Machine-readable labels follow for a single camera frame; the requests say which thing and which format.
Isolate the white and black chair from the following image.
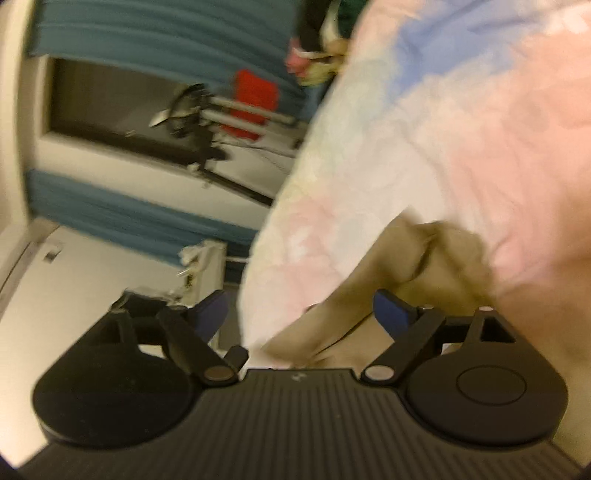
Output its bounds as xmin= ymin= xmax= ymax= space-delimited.
xmin=157 ymin=134 xmax=275 ymax=207

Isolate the dark window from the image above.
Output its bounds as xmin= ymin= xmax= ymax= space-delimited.
xmin=46 ymin=58 xmax=241 ymax=162

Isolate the green garment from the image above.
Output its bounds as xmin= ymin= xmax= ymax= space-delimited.
xmin=337 ymin=0 xmax=370 ymax=38

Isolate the yellow-green cloth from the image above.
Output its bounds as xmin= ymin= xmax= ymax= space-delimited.
xmin=300 ymin=41 xmax=352 ymax=86

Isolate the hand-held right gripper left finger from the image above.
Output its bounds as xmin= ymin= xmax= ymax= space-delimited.
xmin=89 ymin=288 xmax=239 ymax=386

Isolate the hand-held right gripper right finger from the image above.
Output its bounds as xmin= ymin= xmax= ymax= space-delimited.
xmin=361 ymin=288 xmax=517 ymax=384

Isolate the pastel tie-dye blanket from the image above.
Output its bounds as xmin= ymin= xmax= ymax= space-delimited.
xmin=240 ymin=0 xmax=591 ymax=462

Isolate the red fabric bag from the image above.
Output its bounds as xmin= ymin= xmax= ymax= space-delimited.
xmin=231 ymin=69 xmax=280 ymax=139

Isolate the narrow blue curtain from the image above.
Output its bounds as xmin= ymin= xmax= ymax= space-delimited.
xmin=28 ymin=168 xmax=259 ymax=268

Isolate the wide blue curtain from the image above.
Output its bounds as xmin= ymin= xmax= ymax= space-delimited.
xmin=28 ymin=0 xmax=324 ymax=125

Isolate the khaki printed t-shirt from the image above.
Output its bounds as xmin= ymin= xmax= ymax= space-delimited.
xmin=261 ymin=217 xmax=497 ymax=370

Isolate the black garment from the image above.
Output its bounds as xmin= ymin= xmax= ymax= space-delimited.
xmin=295 ymin=0 xmax=342 ymax=54

